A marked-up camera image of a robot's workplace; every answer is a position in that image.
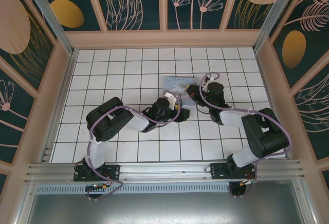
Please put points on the small padlock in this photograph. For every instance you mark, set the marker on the small padlock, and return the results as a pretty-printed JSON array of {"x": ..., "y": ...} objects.
[{"x": 181, "y": 102}]

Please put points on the blue cartoon tin box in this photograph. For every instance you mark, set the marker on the blue cartoon tin box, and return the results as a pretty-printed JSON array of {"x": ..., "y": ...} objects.
[{"x": 177, "y": 81}]

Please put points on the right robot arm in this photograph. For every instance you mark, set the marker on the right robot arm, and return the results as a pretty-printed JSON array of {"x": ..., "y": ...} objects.
[{"x": 244, "y": 154}]

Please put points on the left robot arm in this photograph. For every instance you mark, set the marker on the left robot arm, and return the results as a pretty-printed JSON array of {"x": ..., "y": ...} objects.
[{"x": 97, "y": 152}]

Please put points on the grey metal sheet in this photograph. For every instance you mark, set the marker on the grey metal sheet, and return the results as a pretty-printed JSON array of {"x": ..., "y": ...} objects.
[{"x": 167, "y": 208}]

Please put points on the aluminium table side rail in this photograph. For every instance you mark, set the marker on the aluminium table side rail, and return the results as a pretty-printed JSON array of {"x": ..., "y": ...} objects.
[
  {"x": 61, "y": 100},
  {"x": 269, "y": 93}
]

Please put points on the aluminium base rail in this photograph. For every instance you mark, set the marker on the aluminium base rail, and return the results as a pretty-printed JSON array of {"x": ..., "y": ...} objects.
[{"x": 167, "y": 170}]

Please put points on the pink flowers wall panel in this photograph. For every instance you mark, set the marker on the pink flowers wall panel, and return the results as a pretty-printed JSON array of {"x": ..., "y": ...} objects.
[{"x": 185, "y": 3}]

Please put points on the orange oval feather wall panel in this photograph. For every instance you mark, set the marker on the orange oval feather wall panel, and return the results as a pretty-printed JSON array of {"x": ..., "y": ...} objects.
[{"x": 293, "y": 49}]

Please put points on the gold strands feather wall panel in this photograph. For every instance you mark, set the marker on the gold strands feather wall panel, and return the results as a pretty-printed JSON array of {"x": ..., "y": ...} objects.
[{"x": 313, "y": 111}]

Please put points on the aluminium corner post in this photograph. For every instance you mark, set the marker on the aluminium corner post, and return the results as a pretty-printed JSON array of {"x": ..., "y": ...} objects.
[
  {"x": 271, "y": 16},
  {"x": 52, "y": 16}
]

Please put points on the orange oval leaf wall panel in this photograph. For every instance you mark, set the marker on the orange oval leaf wall panel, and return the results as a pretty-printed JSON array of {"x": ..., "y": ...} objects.
[{"x": 66, "y": 13}]

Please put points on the single flower side wall panel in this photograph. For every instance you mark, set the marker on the single flower side wall panel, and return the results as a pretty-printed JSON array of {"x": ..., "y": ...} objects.
[{"x": 13, "y": 121}]

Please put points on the large pink circle wall panel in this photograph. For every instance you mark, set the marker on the large pink circle wall panel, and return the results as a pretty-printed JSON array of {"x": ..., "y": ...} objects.
[{"x": 13, "y": 21}]

